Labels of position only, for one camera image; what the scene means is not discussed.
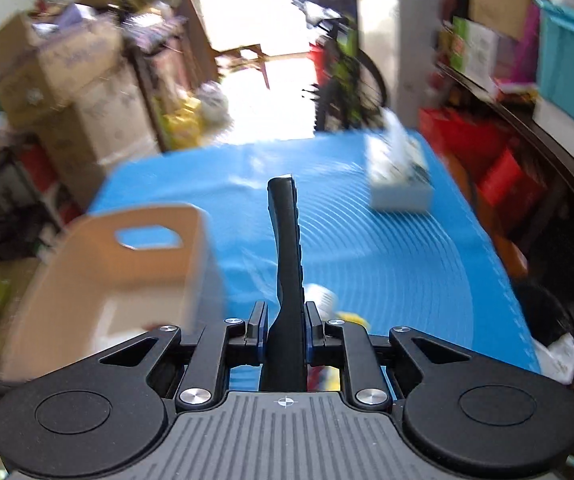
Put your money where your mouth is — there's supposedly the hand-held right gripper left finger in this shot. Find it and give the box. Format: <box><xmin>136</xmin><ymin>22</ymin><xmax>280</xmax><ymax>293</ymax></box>
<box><xmin>98</xmin><ymin>301</ymin><xmax>270</xmax><ymax>408</ymax></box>

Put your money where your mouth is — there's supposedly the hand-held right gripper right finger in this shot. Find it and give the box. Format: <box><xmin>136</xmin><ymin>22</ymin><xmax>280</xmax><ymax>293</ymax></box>
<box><xmin>304</xmin><ymin>301</ymin><xmax>473</xmax><ymax>409</ymax></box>

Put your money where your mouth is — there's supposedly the black remote control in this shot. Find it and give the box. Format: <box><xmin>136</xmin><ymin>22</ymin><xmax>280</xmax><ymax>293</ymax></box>
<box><xmin>266</xmin><ymin>175</ymin><xmax>311</xmax><ymax>393</ymax></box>

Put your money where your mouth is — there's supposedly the beige plastic basket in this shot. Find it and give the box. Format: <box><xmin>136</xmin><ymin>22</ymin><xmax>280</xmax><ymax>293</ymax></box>
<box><xmin>0</xmin><ymin>203</ymin><xmax>225</xmax><ymax>381</ymax></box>

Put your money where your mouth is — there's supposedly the white pill bottle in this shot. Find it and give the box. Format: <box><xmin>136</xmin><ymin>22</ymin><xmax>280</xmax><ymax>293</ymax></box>
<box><xmin>304</xmin><ymin>284</ymin><xmax>339</xmax><ymax>319</ymax></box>

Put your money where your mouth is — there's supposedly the yellow plastic toy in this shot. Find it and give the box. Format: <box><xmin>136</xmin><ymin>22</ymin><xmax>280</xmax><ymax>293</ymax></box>
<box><xmin>328</xmin><ymin>312</ymin><xmax>369</xmax><ymax>335</ymax></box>

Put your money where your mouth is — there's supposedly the blue silicone mat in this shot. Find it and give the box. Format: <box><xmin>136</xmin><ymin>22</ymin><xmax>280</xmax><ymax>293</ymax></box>
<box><xmin>89</xmin><ymin>132</ymin><xmax>538</xmax><ymax>392</ymax></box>

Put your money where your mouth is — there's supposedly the tissue box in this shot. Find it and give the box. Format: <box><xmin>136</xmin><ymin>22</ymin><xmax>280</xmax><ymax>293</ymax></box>
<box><xmin>365</xmin><ymin>110</ymin><xmax>435</xmax><ymax>213</ymax></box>

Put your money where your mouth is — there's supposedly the black trolley cart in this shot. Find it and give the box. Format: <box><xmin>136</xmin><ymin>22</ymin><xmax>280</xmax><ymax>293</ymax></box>
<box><xmin>0</xmin><ymin>147</ymin><xmax>62</xmax><ymax>261</ymax></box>

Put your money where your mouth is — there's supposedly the yellow floor toy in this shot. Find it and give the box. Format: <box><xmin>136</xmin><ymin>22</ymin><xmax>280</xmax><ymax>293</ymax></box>
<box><xmin>164</xmin><ymin>97</ymin><xmax>203</xmax><ymax>148</ymax></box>

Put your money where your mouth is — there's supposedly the white floor bag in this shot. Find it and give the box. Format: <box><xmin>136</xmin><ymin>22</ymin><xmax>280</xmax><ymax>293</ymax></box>
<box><xmin>197</xmin><ymin>82</ymin><xmax>233</xmax><ymax>126</ymax></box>

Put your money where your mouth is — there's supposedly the black trash bin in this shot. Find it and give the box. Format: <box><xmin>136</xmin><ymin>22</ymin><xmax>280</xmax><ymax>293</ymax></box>
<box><xmin>517</xmin><ymin>270</ymin><xmax>574</xmax><ymax>386</ymax></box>

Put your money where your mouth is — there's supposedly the red paper bag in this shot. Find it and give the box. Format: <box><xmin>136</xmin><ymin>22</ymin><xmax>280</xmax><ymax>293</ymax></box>
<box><xmin>419</xmin><ymin>107</ymin><xmax>530</xmax><ymax>206</ymax></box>

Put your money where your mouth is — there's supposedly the stack of cardboard boxes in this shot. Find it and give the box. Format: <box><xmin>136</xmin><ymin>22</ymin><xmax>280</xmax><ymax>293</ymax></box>
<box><xmin>37</xmin><ymin>65</ymin><xmax>163</xmax><ymax>211</ymax></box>

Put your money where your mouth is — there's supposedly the wooden chair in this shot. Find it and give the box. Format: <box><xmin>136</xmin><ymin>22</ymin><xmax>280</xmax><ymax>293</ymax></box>
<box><xmin>214</xmin><ymin>45</ymin><xmax>275</xmax><ymax>92</ymax></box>

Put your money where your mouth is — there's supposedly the black bicycle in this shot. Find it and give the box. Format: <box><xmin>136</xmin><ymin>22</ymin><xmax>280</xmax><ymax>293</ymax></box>
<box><xmin>274</xmin><ymin>0</ymin><xmax>388</xmax><ymax>136</ymax></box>

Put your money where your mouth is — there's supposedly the dark wooden shelf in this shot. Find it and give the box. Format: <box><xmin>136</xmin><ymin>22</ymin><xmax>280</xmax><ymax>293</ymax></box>
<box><xmin>437</xmin><ymin>62</ymin><xmax>574</xmax><ymax>241</ymax></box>

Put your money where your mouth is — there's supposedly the white chest freezer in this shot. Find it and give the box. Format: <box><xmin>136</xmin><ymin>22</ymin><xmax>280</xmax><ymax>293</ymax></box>
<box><xmin>357</xmin><ymin>0</ymin><xmax>443</xmax><ymax>116</ymax></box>

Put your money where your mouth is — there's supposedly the green printed box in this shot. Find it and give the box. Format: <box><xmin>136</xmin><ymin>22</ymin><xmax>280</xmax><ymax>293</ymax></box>
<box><xmin>450</xmin><ymin>17</ymin><xmax>498</xmax><ymax>78</ymax></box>

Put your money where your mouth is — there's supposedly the white foam box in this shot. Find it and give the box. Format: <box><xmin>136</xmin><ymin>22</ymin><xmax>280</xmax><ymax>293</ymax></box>
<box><xmin>532</xmin><ymin>95</ymin><xmax>574</xmax><ymax>181</ymax></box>

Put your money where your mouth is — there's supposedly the teal storage bin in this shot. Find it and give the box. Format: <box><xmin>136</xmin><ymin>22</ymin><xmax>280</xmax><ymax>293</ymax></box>
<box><xmin>534</xmin><ymin>0</ymin><xmax>574</xmax><ymax>111</ymax></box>

